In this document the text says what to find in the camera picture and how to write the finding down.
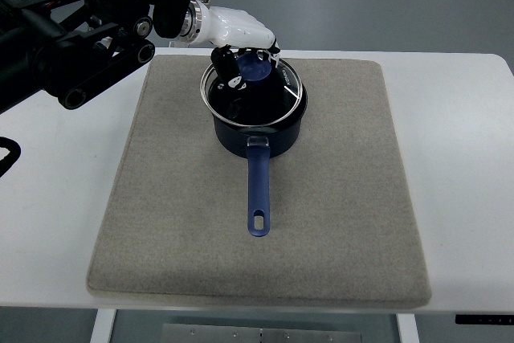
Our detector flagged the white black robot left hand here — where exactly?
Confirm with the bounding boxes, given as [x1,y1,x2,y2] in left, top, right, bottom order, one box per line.
[177,0,280,91]

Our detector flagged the glass pot lid blue knob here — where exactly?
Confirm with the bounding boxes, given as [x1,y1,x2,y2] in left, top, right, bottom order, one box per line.
[200,54,306,128]

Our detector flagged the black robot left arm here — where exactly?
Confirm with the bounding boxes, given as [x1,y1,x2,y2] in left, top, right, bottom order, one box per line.
[1,0,194,112]

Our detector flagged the dark blue saucepan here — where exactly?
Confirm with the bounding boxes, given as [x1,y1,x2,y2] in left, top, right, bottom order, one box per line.
[213,87,308,237]

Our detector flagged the beige fabric mat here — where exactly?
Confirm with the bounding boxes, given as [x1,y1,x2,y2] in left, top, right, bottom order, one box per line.
[87,55,431,308]

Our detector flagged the metal plate under table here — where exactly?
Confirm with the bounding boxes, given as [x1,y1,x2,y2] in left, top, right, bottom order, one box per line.
[160,324,362,343]

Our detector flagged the white table leg left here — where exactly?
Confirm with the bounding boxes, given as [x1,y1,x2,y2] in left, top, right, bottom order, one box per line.
[90,308,116,343]

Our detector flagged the white table leg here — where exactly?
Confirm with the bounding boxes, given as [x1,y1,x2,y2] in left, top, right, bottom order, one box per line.
[396,313,420,343]
[90,308,116,343]

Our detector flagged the white table leg right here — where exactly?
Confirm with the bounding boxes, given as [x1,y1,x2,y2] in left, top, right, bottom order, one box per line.
[396,313,420,343]

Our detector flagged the black table control panel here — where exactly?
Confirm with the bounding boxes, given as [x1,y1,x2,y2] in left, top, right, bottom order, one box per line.
[455,314,514,325]

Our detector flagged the black cable loop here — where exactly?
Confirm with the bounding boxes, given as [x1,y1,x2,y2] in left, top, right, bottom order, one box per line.
[0,137,22,178]

